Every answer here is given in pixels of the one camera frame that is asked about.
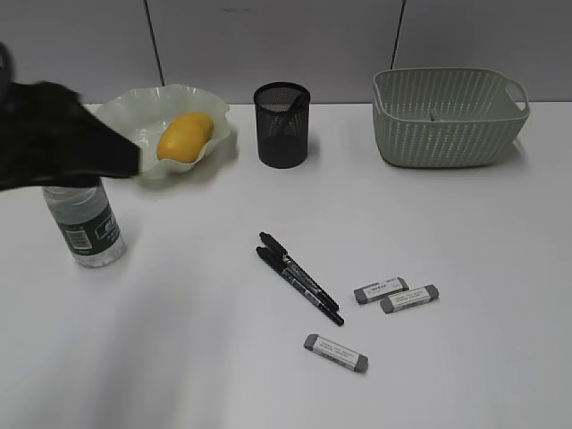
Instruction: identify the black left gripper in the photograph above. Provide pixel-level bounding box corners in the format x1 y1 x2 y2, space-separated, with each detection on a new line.
0 80 142 194

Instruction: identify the clear water bottle green label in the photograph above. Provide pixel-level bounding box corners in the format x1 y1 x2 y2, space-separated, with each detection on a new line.
42 182 127 268

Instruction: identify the yellow mango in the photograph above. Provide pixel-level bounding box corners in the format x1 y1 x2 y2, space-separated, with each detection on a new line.
156 113 215 164

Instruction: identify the black marker pen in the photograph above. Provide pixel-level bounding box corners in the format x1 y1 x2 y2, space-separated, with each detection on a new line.
259 231 339 312
270 93 305 138
256 247 344 326

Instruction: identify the grey white eraser bottom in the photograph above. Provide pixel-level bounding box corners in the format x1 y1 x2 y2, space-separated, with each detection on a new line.
304 333 369 374

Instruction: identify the grey white eraser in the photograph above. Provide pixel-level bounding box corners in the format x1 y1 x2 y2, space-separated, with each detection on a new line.
380 284 440 314
354 277 409 305
304 333 369 374

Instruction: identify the waste paper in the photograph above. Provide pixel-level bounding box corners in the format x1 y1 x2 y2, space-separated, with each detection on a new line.
429 111 443 122

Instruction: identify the translucent green wavy plate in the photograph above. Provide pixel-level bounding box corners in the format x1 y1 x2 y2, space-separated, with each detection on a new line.
96 84 231 181

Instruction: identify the black mesh pen holder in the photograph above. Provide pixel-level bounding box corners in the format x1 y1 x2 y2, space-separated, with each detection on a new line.
253 81 311 169

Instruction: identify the light green plastic basket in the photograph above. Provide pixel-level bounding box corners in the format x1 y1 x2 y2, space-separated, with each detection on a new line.
373 67 530 169

